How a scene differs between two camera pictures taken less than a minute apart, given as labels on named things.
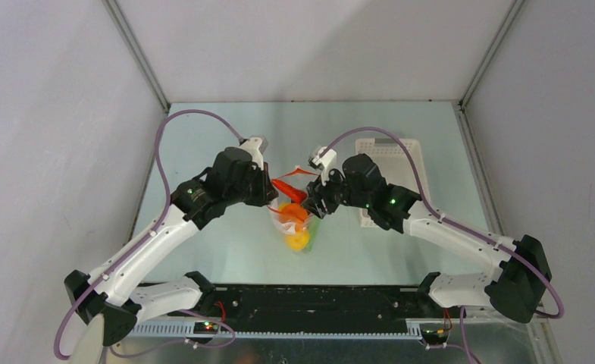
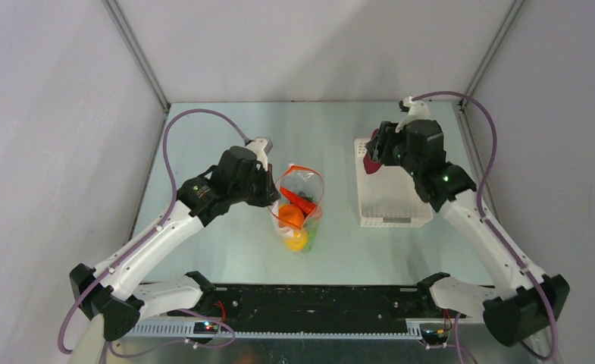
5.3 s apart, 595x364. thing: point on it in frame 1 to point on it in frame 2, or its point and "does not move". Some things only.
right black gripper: (319, 196) to (381, 145)
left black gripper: (267, 192) does not move
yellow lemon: (298, 241) does not move
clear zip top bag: (298, 226) does not move
